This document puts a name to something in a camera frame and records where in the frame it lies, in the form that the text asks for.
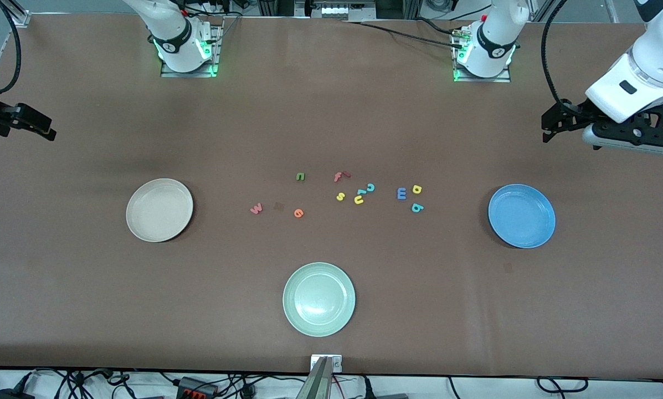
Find blue plate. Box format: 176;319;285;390
487;184;556;249

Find beige brown plate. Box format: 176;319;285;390
126;178;194;243

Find grey metal equipment box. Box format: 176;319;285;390
295;0;377;22

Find black orange power strip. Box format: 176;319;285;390
177;376;219;398

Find pale green plate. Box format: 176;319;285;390
282;262;356;337

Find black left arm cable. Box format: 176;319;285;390
541;0;569;111

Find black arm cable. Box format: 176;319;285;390
541;0;569;111
0;0;22;94

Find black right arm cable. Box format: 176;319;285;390
0;0;22;94

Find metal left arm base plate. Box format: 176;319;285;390
452;28;512;84

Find aluminium frame profile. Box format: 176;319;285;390
0;0;32;28

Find short black table cable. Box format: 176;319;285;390
414;17;466;37

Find long black table cable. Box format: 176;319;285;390
343;21;465;49

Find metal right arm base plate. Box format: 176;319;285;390
160;23;224;78

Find black looped floor cable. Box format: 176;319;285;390
536;376;590;395

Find small metal mounting bracket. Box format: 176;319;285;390
310;354;343;373

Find aluminium camera mount bar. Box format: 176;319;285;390
295;357;335;399

